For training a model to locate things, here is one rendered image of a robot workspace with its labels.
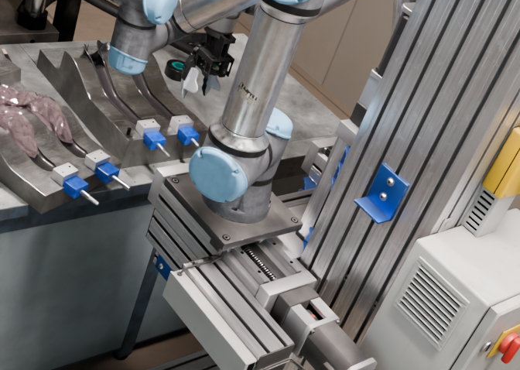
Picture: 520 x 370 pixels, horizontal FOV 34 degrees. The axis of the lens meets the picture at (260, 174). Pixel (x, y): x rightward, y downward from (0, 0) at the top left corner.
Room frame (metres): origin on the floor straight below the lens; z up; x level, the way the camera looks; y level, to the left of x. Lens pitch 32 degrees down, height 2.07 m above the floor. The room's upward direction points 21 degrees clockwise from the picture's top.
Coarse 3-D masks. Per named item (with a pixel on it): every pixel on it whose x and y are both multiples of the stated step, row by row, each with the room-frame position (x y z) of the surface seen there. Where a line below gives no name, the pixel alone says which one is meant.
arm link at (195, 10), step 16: (192, 0) 1.52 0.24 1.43; (208, 0) 1.51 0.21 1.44; (224, 0) 1.50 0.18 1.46; (240, 0) 1.50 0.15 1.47; (256, 0) 1.51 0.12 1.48; (176, 16) 1.52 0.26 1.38; (192, 16) 1.52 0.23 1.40; (208, 16) 1.51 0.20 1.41; (224, 16) 1.52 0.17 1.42; (176, 32) 1.53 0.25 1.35; (192, 32) 1.54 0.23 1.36
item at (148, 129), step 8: (144, 120) 1.88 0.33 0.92; (152, 120) 1.89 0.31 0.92; (136, 128) 1.86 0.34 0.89; (144, 128) 1.84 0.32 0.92; (152, 128) 1.86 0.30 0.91; (144, 136) 1.84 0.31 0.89; (152, 136) 1.84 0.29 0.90; (160, 136) 1.85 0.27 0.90; (152, 144) 1.82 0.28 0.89; (160, 144) 1.83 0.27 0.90
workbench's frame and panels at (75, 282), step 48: (144, 192) 1.79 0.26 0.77; (288, 192) 2.30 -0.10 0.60; (0, 240) 1.55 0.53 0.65; (48, 240) 1.66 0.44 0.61; (96, 240) 1.77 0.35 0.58; (144, 240) 1.89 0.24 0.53; (0, 288) 1.57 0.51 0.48; (48, 288) 1.68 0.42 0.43; (96, 288) 1.80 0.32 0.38; (144, 288) 1.94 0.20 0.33; (0, 336) 1.60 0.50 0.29; (48, 336) 1.71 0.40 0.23; (96, 336) 1.84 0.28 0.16; (144, 336) 1.99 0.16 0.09
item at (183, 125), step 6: (174, 120) 1.94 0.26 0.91; (180, 120) 1.95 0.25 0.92; (186, 120) 1.96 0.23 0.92; (174, 126) 1.93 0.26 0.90; (180, 126) 1.93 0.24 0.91; (186, 126) 1.95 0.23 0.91; (192, 126) 1.96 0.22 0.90; (180, 132) 1.92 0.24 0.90; (186, 132) 1.92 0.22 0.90; (192, 132) 1.93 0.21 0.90; (180, 138) 1.91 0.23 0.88; (186, 138) 1.90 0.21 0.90; (192, 138) 1.92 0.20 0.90; (198, 138) 1.93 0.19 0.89; (186, 144) 1.91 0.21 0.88; (198, 144) 1.90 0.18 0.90
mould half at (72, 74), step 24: (72, 48) 2.20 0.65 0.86; (96, 48) 2.26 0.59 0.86; (48, 72) 2.08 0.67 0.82; (72, 72) 2.01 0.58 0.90; (120, 72) 2.07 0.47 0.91; (144, 72) 2.13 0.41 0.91; (72, 96) 1.99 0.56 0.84; (96, 96) 1.96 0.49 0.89; (120, 96) 2.00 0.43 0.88; (168, 96) 2.10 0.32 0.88; (96, 120) 1.90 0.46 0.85; (120, 120) 1.88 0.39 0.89; (168, 120) 1.97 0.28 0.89; (192, 120) 2.01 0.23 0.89; (120, 144) 1.82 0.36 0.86; (144, 144) 1.84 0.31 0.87; (168, 144) 1.90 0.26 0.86; (192, 144) 1.97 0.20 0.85
